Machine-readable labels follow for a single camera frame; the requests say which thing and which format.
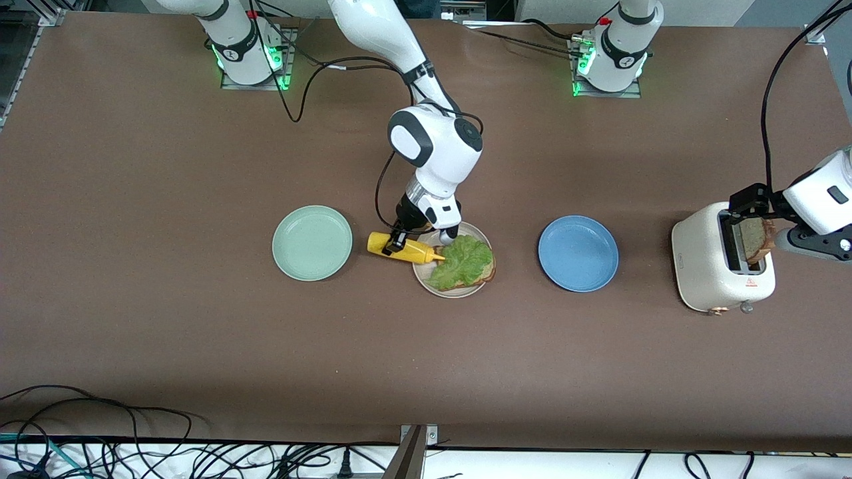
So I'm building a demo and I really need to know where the yellow mustard squeeze bottle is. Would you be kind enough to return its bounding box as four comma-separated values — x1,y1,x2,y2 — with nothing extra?
367,231,445,264

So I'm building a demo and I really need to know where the brown toasted bread slice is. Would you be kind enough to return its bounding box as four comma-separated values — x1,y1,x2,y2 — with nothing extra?
739,214,777,268
434,245,497,289

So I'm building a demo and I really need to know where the green lettuce leaf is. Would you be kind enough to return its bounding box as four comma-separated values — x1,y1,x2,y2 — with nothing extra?
426,234,495,291

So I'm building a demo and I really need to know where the beige plate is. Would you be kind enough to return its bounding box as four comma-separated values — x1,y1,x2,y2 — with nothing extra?
411,220,494,299

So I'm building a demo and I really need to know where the pale green plate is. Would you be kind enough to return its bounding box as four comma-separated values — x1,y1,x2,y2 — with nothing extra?
272,205,353,282

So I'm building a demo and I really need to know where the blue plate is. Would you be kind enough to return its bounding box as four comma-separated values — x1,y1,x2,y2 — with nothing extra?
538,215,620,293

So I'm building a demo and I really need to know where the white toaster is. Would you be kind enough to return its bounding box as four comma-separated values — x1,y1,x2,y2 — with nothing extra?
671,202,777,315

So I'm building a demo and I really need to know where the person in blue jeans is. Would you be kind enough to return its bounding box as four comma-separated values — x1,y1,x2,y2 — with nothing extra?
399,0,443,19

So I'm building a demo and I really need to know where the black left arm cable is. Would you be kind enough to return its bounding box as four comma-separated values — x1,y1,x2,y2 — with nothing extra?
761,0,852,190

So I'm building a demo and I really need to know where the grey metal base plate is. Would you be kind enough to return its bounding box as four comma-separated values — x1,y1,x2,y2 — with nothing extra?
568,37,644,99
220,28,299,91

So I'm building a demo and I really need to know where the black base cable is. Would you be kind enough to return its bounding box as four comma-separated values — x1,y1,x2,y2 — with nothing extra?
463,19,593,57

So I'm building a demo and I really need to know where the grey metal table bracket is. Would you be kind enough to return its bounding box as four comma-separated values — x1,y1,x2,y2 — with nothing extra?
381,424,440,479

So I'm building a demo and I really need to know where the black cable bundle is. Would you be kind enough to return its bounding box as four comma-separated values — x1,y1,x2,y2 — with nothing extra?
87,439,400,479

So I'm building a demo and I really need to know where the long black cable loop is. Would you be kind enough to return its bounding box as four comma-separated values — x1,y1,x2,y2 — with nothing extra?
0,385,200,479

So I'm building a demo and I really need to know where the teal cable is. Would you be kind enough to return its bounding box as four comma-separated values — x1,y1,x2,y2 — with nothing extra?
0,432,91,479

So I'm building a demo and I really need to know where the aluminium frame structure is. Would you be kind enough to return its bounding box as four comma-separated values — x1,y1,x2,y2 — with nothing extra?
0,7,67,130

